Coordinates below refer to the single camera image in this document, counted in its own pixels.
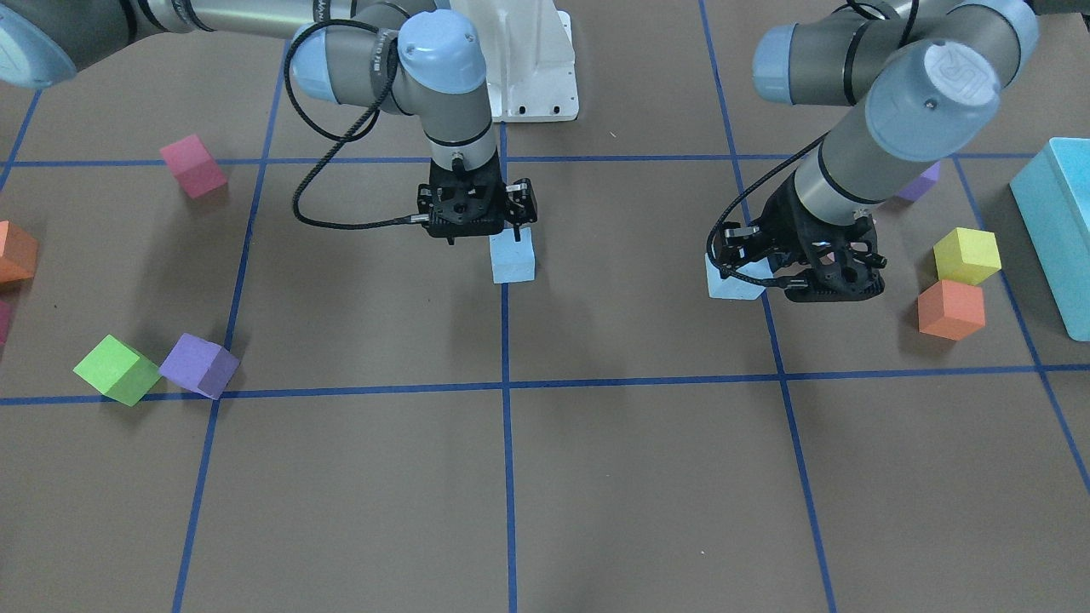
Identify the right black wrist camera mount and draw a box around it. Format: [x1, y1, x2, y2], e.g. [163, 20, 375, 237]
[502, 178, 538, 242]

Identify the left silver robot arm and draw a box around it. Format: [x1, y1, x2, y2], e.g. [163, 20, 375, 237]
[719, 1, 1040, 302]

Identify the purple block near green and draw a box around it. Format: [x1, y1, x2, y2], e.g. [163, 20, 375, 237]
[158, 333, 240, 399]

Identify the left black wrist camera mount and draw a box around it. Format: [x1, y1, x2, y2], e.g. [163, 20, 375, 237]
[706, 221, 767, 279]

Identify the green foam block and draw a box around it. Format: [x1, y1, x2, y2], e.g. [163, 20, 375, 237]
[72, 335, 161, 407]

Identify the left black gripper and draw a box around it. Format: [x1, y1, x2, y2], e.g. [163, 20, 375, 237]
[758, 183, 886, 302]

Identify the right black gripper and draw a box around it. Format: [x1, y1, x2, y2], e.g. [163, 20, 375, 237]
[422, 163, 507, 241]

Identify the light blue block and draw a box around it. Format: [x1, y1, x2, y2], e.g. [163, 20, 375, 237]
[703, 257, 773, 300]
[488, 226, 536, 284]

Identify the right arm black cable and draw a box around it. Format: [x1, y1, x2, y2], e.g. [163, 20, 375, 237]
[283, 20, 431, 231]

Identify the magenta foam block by arm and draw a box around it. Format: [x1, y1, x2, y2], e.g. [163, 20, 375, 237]
[159, 135, 228, 199]

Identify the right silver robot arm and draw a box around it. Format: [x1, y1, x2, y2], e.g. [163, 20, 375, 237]
[1, 1, 536, 242]

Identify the orange foam block far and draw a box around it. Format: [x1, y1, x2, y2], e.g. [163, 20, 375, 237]
[916, 279, 986, 341]

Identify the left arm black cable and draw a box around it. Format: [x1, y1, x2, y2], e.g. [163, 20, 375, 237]
[703, 128, 831, 290]

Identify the orange foam block near tray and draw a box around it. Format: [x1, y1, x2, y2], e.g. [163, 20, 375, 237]
[0, 221, 39, 284]

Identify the dark purple block far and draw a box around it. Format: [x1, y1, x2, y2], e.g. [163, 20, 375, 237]
[895, 163, 942, 202]

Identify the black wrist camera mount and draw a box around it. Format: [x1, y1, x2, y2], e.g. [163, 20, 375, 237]
[706, 221, 767, 279]
[502, 178, 538, 242]

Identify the white pedestal column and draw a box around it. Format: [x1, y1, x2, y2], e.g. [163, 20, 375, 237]
[451, 1, 580, 123]

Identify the magenta foam block near tray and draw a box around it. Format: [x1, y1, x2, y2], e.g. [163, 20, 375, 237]
[0, 301, 13, 346]

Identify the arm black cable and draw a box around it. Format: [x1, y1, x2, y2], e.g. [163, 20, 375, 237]
[703, 128, 831, 290]
[283, 20, 431, 231]

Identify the teal plastic bin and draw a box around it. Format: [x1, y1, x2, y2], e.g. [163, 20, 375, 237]
[1012, 137, 1089, 342]

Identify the yellow foam block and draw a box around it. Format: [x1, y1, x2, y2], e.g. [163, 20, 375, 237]
[932, 226, 1003, 286]

